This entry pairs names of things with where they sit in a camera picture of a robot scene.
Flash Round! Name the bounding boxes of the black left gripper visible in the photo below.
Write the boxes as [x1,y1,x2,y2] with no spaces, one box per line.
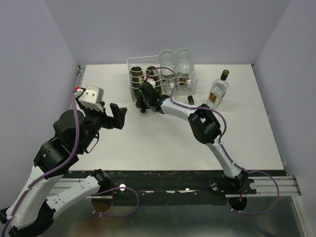
[78,96,128,152]

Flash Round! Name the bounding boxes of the green wine bottle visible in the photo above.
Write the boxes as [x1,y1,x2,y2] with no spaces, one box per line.
[130,67,144,100]

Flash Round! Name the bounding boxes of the dark wine bottle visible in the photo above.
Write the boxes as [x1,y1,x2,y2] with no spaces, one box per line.
[146,66,162,95]

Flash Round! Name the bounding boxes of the clear tall bottle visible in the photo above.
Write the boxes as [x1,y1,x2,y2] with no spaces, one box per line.
[163,75,182,97]

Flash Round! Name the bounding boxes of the clear square bottle brown label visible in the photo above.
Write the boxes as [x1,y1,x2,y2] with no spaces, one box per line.
[179,77,188,86]

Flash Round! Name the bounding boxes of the round clear bottle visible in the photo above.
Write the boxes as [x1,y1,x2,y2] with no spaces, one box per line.
[158,50,176,79]
[175,48,194,80]

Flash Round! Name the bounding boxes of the clear flask bottle black cap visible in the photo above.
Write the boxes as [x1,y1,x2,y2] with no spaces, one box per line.
[206,70,230,109]

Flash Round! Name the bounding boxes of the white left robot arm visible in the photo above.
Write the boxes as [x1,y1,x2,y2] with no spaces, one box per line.
[0,103,127,237]

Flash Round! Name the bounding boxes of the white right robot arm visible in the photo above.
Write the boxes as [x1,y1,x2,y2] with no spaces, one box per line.
[139,82,248,194]

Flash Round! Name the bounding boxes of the small black bottle cap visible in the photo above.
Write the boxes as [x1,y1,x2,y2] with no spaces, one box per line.
[187,95,195,105]

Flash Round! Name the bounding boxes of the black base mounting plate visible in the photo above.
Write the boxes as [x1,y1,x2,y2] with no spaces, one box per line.
[81,167,257,207]

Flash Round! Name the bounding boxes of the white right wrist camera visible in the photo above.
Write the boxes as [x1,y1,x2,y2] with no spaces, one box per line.
[146,78,156,88]

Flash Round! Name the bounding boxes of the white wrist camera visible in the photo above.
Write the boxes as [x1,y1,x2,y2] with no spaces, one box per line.
[74,85,104,112]
[146,78,156,88]

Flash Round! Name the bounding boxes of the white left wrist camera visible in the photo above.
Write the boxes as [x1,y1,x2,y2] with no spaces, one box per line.
[74,85,104,112]

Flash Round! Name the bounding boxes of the white wire wine rack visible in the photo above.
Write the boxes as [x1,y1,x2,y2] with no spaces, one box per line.
[127,55,198,102]

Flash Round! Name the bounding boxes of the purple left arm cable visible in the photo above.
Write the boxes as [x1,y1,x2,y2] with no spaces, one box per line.
[2,88,81,234]

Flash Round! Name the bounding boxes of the aluminium rail frame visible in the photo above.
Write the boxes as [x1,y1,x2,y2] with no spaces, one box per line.
[27,64,302,237]

